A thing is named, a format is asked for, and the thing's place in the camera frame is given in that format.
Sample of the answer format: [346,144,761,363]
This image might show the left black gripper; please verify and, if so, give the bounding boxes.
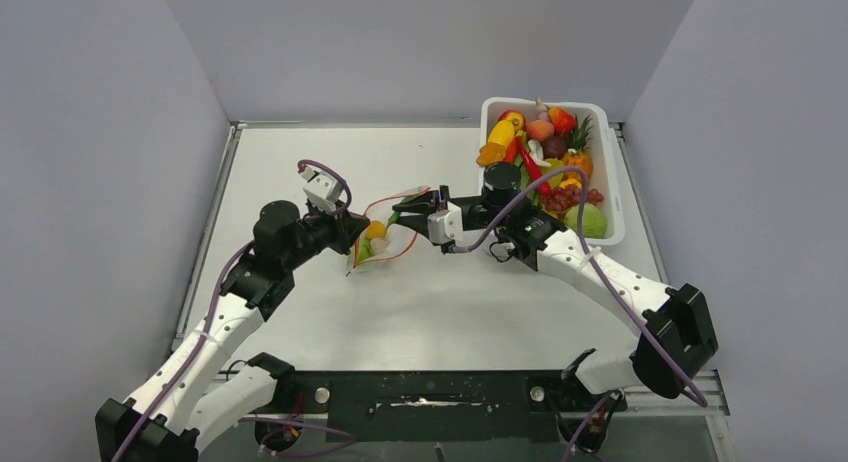
[283,198,370,271]

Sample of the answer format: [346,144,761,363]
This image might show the green toy vegetable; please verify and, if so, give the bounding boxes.
[356,239,373,264]

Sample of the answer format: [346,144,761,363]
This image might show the yellow toy lemon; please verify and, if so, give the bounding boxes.
[364,220,387,240]

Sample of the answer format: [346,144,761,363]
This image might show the clear zip top bag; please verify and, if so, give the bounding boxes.
[345,185,431,276]

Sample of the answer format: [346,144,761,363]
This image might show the red toy chili pepper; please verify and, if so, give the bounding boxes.
[518,142,552,197]

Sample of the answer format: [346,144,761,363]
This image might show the green toy chili pepper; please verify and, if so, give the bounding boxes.
[387,191,431,226]

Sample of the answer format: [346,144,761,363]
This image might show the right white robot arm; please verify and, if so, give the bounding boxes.
[392,162,718,409]

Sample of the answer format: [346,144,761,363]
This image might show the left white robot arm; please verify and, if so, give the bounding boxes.
[95,201,370,461]

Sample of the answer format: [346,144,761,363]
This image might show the white plastic food bin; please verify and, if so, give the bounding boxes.
[480,97,625,246]

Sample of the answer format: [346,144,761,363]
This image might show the purple toy grapes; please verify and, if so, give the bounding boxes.
[541,184,604,215]

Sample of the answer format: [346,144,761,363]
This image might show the toy peach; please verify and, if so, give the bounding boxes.
[526,119,555,142]

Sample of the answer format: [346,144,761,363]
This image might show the toy pineapple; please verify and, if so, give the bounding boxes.
[563,117,593,179]

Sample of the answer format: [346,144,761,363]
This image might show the green toy cabbage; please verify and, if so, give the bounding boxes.
[564,203,607,239]

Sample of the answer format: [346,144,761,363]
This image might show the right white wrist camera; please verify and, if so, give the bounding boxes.
[426,202,464,246]

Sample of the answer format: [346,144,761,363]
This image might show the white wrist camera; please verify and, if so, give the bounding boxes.
[426,202,464,246]
[299,166,343,215]

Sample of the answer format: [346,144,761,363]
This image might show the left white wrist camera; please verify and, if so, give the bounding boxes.
[299,166,343,215]

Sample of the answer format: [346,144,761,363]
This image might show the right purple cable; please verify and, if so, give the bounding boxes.
[450,166,709,462]

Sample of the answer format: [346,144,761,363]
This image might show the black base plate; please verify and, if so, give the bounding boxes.
[259,370,602,443]

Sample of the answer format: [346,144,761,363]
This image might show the aluminium frame rail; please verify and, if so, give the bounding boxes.
[135,371,730,421]

